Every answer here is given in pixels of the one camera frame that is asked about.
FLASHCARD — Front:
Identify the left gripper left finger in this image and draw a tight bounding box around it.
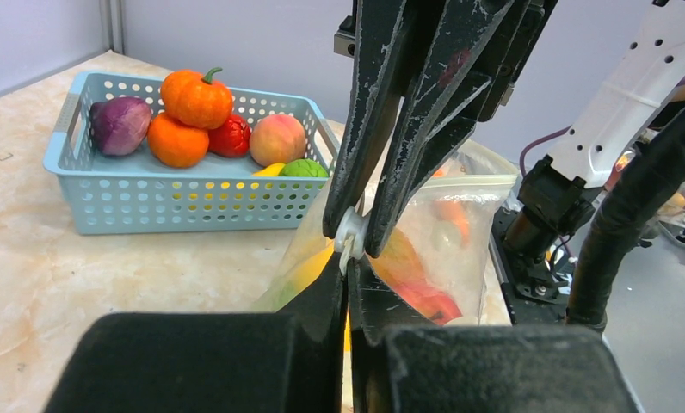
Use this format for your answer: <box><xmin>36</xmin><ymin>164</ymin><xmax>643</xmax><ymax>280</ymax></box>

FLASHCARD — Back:
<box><xmin>45</xmin><ymin>254</ymin><xmax>347</xmax><ymax>412</ymax></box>

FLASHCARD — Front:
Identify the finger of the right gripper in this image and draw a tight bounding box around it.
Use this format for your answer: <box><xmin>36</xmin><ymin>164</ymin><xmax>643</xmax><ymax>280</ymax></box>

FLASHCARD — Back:
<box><xmin>365</xmin><ymin>1</ymin><xmax>556</xmax><ymax>257</ymax></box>
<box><xmin>322</xmin><ymin>1</ymin><xmax>411</xmax><ymax>238</ymax></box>

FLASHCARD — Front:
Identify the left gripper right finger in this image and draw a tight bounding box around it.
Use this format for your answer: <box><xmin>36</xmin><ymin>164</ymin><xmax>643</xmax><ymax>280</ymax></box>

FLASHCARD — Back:
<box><xmin>347</xmin><ymin>260</ymin><xmax>639</xmax><ymax>412</ymax></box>

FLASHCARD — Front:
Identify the red toy apple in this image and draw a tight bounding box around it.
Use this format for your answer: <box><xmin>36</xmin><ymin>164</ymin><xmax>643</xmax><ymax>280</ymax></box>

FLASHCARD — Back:
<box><xmin>393</xmin><ymin>281</ymin><xmax>462</xmax><ymax>325</ymax></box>

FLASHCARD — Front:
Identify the clear dotted zip bag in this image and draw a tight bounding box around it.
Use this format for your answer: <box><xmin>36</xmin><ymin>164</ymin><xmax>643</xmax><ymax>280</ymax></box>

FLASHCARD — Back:
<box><xmin>250</xmin><ymin>141</ymin><xmax>520</xmax><ymax>325</ymax></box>

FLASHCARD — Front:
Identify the blue perforated plastic basket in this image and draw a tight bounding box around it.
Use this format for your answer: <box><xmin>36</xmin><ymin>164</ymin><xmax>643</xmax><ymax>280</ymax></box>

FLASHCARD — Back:
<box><xmin>43</xmin><ymin>71</ymin><xmax>325</xmax><ymax>235</ymax></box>

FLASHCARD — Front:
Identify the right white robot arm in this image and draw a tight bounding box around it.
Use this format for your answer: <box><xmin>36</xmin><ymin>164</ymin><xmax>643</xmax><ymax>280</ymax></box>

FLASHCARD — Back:
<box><xmin>322</xmin><ymin>1</ymin><xmax>685</xmax><ymax>330</ymax></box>

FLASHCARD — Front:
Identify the toy peach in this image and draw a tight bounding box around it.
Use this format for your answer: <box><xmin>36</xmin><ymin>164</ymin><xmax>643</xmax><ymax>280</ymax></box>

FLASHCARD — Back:
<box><xmin>250</xmin><ymin>114</ymin><xmax>307</xmax><ymax>167</ymax></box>

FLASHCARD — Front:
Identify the orange toy carrot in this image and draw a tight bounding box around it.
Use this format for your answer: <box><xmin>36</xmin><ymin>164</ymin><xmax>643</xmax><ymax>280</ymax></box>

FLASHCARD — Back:
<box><xmin>434</xmin><ymin>200</ymin><xmax>470</xmax><ymax>245</ymax></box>

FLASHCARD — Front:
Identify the green toy lime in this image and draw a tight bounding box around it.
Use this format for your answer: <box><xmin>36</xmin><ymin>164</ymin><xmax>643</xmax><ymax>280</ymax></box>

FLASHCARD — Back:
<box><xmin>278</xmin><ymin>158</ymin><xmax>329</xmax><ymax>178</ymax></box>

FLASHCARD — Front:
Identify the yellow toy banana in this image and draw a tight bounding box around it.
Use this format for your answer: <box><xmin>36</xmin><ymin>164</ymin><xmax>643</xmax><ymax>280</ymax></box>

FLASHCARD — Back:
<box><xmin>254</xmin><ymin>163</ymin><xmax>286</xmax><ymax>176</ymax></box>

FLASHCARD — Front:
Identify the red toy pepper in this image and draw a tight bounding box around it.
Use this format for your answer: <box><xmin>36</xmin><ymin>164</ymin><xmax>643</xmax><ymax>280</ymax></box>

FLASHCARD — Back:
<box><xmin>208</xmin><ymin>114</ymin><xmax>251</xmax><ymax>158</ymax></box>

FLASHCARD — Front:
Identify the orange toy pumpkin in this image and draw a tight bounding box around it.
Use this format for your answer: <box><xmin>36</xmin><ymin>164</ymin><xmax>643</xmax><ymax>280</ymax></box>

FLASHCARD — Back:
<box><xmin>160</xmin><ymin>67</ymin><xmax>233</xmax><ymax>130</ymax></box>

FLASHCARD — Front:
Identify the orange toy tangerine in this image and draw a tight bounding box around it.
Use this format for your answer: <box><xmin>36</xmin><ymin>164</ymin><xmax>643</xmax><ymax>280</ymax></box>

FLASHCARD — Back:
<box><xmin>146</xmin><ymin>112</ymin><xmax>209</xmax><ymax>169</ymax></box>

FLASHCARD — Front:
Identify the purple toy onion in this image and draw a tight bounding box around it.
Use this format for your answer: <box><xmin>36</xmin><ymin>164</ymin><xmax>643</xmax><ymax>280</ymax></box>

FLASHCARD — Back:
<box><xmin>89</xmin><ymin>96</ymin><xmax>152</xmax><ymax>157</ymax></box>

